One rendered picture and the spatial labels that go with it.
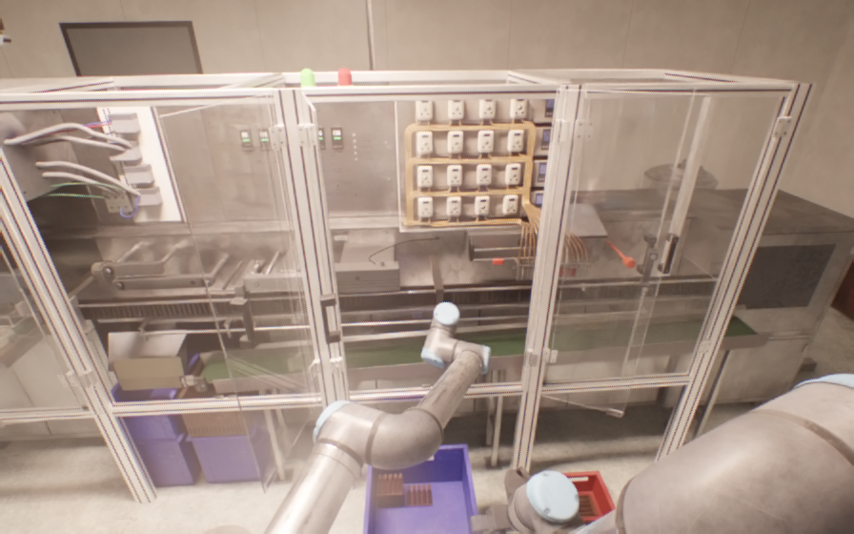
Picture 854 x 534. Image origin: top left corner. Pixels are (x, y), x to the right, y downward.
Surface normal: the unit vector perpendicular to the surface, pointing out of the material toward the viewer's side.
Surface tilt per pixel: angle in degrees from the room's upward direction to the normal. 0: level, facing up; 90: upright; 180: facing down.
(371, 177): 90
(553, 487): 19
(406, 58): 90
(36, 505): 0
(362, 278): 90
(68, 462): 0
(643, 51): 90
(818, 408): 15
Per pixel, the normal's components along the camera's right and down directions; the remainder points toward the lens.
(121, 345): 0.05, -0.11
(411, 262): 0.07, 0.46
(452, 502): 0.00, -0.89
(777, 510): -0.40, -0.31
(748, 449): -0.50, -0.81
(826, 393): -0.16, -0.98
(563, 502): 0.12, -0.70
